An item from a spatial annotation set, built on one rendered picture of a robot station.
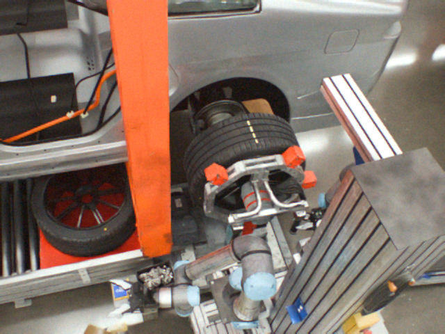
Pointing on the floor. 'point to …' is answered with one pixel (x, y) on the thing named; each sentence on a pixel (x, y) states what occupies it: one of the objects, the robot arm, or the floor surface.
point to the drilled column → (150, 314)
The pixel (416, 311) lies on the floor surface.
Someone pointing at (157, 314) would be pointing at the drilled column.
